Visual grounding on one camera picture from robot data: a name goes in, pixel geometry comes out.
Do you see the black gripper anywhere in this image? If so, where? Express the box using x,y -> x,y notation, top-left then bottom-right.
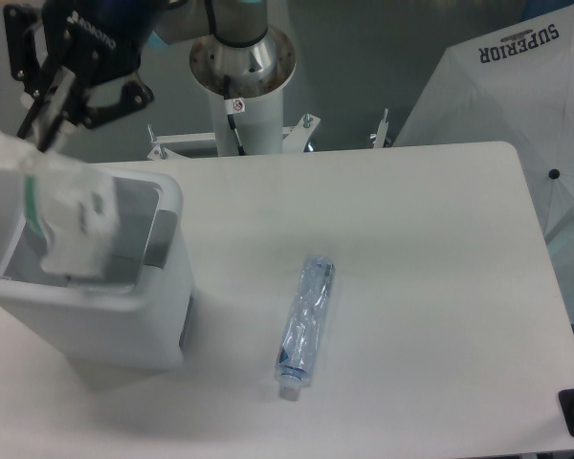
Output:
3,1 -> 167,152

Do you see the clear plastic wrapper bag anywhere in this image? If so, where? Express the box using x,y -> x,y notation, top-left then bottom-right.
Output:
0,134 -> 120,279

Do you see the crushed clear plastic bottle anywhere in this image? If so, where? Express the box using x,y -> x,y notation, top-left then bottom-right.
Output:
275,254 -> 336,401

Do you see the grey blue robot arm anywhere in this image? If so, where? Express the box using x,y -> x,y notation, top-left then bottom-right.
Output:
3,1 -> 268,152

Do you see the white trash can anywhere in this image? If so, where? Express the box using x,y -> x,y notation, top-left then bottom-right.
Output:
0,167 -> 194,371

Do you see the white superior umbrella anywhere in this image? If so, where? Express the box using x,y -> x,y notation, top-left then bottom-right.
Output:
395,4 -> 574,234

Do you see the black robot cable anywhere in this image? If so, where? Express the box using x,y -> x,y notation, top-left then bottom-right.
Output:
221,74 -> 247,157

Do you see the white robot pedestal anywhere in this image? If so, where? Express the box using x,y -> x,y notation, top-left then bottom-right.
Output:
189,25 -> 296,132

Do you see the white metal base frame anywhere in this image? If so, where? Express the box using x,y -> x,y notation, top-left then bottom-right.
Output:
145,108 -> 391,162

